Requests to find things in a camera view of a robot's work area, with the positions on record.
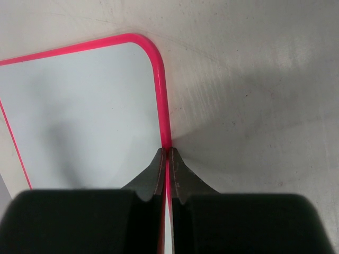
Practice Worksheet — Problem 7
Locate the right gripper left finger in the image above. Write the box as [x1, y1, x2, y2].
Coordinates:
[1, 149, 166, 253]

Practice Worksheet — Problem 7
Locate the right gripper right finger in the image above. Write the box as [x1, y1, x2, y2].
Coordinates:
[168, 148, 334, 253]

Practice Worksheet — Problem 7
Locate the pink framed whiteboard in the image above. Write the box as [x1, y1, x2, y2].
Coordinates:
[0, 33, 175, 254]

